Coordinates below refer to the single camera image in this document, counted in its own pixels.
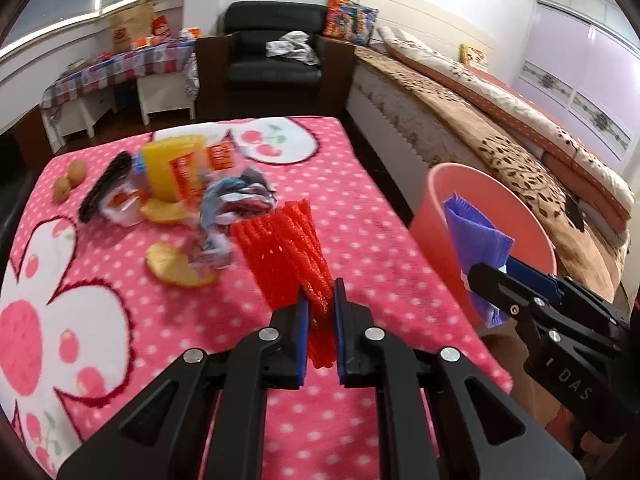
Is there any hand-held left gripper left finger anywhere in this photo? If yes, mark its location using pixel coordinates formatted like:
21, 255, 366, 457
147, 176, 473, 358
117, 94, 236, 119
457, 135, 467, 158
57, 287, 311, 480

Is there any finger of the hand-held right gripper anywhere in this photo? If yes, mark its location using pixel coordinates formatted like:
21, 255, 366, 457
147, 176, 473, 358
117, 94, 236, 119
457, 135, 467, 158
467, 262, 621, 356
505, 256, 630, 328

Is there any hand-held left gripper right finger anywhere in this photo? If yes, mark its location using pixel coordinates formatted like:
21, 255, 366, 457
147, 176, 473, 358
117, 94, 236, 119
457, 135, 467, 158
334, 277, 586, 480

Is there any purple cloth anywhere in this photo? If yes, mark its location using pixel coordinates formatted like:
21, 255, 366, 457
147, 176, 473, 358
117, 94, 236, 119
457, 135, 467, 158
442, 191, 516, 328

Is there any pink plastic bucket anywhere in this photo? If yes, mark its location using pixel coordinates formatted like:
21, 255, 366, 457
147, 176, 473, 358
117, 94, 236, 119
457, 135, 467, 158
409, 162, 557, 328

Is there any red foam net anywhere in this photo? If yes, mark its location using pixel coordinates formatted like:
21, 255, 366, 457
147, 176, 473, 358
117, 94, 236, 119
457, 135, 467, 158
231, 199, 335, 370

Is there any red label wrapper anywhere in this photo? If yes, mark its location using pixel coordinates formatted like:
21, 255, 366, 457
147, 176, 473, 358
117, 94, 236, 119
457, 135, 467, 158
169, 154, 207, 207
207, 142, 236, 171

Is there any clear orange wrapper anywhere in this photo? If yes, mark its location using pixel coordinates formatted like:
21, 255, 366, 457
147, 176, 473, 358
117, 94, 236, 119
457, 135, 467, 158
100, 187, 146, 226

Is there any pink dotted blanket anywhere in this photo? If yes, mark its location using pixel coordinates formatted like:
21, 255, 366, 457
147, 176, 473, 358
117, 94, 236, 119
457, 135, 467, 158
0, 116, 513, 478

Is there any brown leaf blanket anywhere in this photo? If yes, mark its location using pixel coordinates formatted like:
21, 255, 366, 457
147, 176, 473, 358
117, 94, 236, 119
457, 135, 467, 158
355, 45, 631, 291

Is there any orange peel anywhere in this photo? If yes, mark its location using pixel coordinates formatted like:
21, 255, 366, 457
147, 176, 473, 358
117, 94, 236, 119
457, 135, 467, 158
140, 199, 188, 225
146, 243, 218, 288

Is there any crumpled silver blue wrapper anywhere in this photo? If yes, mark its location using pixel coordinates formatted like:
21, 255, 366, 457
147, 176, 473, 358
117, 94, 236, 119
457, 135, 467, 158
199, 166, 278, 268

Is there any orange white quilt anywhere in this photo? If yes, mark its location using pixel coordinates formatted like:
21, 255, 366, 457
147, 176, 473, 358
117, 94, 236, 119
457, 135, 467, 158
377, 25, 636, 221

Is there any white bed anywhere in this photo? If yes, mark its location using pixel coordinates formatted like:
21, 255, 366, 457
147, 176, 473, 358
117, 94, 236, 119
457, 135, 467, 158
342, 0, 636, 311

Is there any pale wardrobe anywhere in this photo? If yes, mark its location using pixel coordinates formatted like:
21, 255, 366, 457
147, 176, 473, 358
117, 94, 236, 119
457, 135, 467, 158
517, 0, 640, 161

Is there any yellow pillow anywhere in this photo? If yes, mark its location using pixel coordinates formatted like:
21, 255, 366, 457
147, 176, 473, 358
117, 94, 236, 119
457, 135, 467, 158
460, 44, 488, 68

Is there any black armchair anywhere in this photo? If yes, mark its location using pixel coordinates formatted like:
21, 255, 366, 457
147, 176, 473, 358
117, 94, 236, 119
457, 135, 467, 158
195, 1, 356, 121

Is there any white side table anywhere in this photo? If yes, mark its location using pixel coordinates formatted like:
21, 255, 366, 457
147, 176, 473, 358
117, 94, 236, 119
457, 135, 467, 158
47, 72, 196, 141

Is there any white crumpled cloth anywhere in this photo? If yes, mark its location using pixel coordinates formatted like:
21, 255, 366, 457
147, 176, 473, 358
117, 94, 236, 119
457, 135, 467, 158
265, 31, 321, 66

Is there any colourful printed cushion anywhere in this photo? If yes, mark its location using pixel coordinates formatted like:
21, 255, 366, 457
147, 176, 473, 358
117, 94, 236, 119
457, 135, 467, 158
322, 0, 378, 46

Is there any plaid tablecloth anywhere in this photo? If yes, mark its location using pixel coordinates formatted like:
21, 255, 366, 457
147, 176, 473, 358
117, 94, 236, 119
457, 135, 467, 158
40, 40, 201, 121

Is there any brown paper bag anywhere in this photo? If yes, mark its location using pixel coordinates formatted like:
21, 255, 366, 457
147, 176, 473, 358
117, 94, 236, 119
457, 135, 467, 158
109, 2, 156, 53

